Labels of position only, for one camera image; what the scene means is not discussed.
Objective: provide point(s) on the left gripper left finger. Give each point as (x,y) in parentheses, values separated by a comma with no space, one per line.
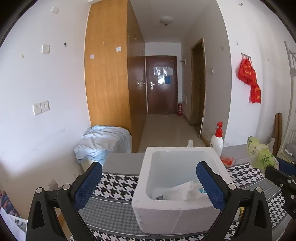
(43,223)

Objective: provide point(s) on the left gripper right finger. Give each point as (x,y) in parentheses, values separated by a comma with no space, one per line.
(255,222)

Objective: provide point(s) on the green tissue pack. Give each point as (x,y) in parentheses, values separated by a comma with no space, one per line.
(260,156)

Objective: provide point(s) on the white foam box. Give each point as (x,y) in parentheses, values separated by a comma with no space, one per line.
(167,168)

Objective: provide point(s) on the white metal bunk bed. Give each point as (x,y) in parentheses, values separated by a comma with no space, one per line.
(288,137)

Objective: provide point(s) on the orange snack packet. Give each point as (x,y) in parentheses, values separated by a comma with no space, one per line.
(227,161)

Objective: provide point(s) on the wooden sticks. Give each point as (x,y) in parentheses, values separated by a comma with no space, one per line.
(277,134)

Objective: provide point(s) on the houndstooth tablecloth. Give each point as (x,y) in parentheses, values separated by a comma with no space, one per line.
(110,216)

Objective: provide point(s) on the white pump bottle red cap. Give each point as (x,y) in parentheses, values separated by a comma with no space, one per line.
(217,140)

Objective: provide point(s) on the light blue crumpled sheet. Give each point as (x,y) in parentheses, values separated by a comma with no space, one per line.
(99,141)

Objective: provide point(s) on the red hanging cloth bag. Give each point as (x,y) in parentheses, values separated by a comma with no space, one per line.
(247,75)

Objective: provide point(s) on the red fire extinguisher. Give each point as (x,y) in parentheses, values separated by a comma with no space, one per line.
(180,109)

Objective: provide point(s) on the wooden wardrobe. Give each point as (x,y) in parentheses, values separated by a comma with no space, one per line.
(114,66)

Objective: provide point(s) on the dark brown entrance door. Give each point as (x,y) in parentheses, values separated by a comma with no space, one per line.
(162,84)

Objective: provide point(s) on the ceiling lamp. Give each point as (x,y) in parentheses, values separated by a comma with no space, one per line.
(165,20)

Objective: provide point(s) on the double wall socket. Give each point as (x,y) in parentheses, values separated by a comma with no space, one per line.
(40,107)

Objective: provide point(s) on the side door frame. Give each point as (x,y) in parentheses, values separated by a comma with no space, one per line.
(198,95)

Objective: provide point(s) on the white wall switch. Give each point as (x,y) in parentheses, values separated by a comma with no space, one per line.
(45,49)

